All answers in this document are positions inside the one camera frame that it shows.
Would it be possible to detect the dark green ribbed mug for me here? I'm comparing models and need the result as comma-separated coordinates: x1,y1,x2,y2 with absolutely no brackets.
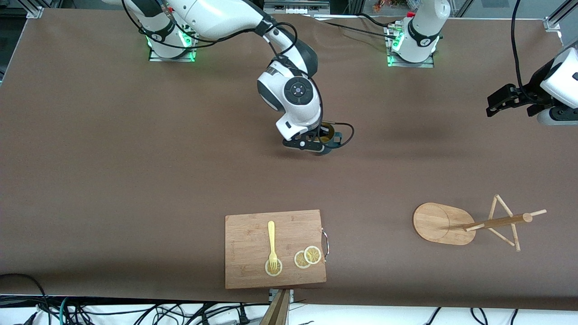
315,121,344,155

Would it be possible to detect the wooden mug rack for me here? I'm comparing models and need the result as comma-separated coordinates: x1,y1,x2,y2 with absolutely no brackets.
412,194,547,252

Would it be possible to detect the yellow plastic fork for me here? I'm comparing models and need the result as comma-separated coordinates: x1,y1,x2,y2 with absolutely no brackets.
267,220,279,273

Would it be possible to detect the wooden cutting board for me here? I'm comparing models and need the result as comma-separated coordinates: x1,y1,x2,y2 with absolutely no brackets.
224,209,330,290

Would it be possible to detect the grey power strip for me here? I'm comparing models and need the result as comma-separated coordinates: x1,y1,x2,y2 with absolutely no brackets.
264,0,331,14

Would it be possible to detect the brown table cover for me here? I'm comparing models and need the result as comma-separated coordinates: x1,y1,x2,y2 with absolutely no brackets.
0,8,578,312

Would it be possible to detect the colourful toy pile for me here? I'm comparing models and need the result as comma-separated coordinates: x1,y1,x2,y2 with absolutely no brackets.
373,0,421,13

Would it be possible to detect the wooden beam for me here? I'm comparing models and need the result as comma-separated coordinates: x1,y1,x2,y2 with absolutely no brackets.
260,289,290,325

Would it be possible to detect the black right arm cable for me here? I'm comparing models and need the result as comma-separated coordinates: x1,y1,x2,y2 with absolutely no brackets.
120,0,355,148

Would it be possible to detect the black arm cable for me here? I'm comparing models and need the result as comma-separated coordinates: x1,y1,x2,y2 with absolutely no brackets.
510,0,527,89
120,0,355,148

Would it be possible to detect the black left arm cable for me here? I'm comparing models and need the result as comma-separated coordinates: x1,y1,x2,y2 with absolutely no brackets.
510,0,527,89

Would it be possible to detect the aluminium frame profile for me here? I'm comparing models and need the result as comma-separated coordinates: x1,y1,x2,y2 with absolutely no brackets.
544,0,578,33
25,0,45,19

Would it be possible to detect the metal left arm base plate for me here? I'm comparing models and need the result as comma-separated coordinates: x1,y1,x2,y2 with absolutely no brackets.
386,23,435,68

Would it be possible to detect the black table cable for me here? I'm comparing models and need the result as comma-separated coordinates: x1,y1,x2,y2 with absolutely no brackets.
315,19,399,40
358,13,399,28

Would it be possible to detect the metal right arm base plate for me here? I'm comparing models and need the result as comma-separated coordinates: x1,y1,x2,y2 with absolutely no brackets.
149,34,196,62

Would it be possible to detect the black floor cable loop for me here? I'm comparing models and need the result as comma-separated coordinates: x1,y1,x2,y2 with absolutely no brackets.
0,273,49,325

